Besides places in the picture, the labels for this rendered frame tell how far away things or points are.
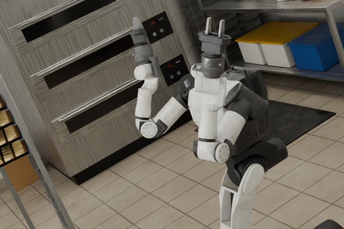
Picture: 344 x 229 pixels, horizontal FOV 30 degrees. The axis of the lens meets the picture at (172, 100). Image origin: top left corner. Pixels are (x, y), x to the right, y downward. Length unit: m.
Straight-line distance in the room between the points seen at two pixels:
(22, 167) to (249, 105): 4.14
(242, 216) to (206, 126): 0.66
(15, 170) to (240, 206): 3.84
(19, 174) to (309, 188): 3.12
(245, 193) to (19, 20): 3.17
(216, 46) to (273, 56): 3.73
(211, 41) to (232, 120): 0.35
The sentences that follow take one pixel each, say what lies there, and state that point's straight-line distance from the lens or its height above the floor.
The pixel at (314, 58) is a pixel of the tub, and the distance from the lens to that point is 5.61.
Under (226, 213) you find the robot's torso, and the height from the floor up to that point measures 0.69.
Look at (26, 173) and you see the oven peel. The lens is 6.47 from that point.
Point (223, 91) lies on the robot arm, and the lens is 2.42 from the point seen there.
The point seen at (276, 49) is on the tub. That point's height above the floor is 0.41.
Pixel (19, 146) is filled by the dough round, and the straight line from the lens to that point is 3.62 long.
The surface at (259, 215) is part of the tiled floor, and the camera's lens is 4.28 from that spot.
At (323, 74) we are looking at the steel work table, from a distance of 5.55.
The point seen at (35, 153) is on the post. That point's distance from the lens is 3.47.
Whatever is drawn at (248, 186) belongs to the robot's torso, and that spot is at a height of 0.82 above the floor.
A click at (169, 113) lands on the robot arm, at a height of 1.19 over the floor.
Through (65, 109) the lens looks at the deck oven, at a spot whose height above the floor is 0.70.
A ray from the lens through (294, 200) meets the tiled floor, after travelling 4.32.
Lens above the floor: 2.13
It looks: 18 degrees down
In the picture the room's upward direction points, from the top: 22 degrees counter-clockwise
